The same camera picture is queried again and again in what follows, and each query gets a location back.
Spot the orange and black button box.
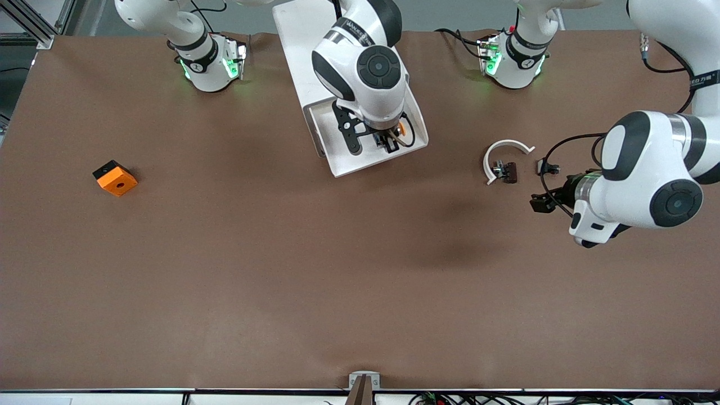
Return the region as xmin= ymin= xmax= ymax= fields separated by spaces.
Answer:
xmin=92 ymin=160 xmax=138 ymax=197

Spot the small dark brown component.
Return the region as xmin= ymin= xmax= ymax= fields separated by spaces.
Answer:
xmin=492 ymin=160 xmax=518 ymax=185

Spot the white curved plastic part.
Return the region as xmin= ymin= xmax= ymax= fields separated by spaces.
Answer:
xmin=483 ymin=139 xmax=536 ymax=186

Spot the brown table mat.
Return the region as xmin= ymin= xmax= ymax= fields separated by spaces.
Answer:
xmin=0 ymin=31 xmax=720 ymax=390

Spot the black left base cable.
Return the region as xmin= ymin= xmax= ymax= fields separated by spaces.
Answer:
xmin=435 ymin=27 xmax=487 ymax=61

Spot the black cable with plug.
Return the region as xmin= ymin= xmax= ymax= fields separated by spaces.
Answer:
xmin=640 ymin=33 xmax=695 ymax=113

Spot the grey metal bracket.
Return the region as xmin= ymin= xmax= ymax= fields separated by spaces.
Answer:
xmin=348 ymin=371 xmax=381 ymax=390

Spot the aluminium frame profile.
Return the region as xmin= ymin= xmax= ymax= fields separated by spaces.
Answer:
xmin=0 ymin=0 xmax=57 ymax=50

